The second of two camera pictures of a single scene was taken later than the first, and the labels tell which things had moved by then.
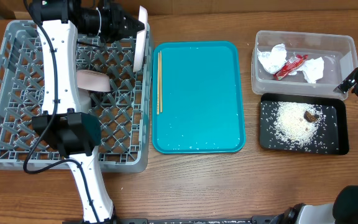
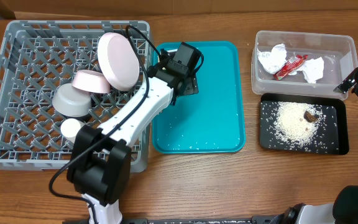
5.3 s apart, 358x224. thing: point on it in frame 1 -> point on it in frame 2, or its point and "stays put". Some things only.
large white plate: [140, 41] -> [119, 60]
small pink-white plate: [92, 80] stays put
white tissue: [271, 61] stays put
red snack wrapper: [291, 65] stays put
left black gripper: [117, 20] -> [190, 87]
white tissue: [312, 70] stays put
